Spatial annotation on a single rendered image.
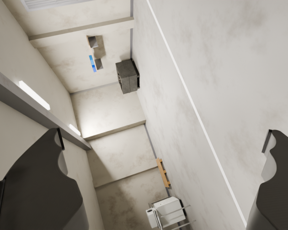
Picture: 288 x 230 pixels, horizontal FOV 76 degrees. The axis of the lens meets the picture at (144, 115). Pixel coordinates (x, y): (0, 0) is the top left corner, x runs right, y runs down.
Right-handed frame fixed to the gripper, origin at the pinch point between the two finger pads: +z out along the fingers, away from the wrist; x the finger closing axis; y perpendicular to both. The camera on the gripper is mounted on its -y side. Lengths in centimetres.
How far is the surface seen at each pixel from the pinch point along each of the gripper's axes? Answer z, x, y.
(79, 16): 512, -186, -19
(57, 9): 479, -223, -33
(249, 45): 170, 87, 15
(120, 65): 657, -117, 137
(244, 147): 167, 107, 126
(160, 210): 364, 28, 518
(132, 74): 628, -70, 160
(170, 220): 348, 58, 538
